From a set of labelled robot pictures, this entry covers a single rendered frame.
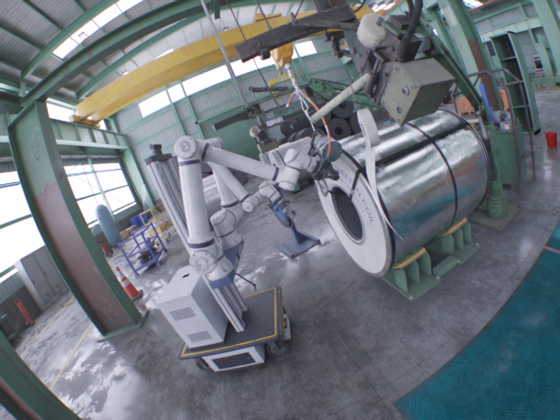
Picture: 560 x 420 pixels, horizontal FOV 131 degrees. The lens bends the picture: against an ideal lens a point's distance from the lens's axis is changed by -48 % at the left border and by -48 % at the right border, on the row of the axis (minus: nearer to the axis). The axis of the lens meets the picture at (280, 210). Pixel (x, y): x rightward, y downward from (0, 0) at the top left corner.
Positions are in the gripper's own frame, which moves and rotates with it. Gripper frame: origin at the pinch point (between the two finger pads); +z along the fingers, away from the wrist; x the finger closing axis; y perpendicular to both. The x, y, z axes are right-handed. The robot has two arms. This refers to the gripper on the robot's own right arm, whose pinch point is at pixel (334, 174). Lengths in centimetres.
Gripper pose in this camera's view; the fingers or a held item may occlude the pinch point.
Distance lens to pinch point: 149.5
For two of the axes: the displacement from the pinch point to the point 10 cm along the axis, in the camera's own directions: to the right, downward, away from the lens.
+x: 4.7, -7.8, -4.2
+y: 2.8, 5.8, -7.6
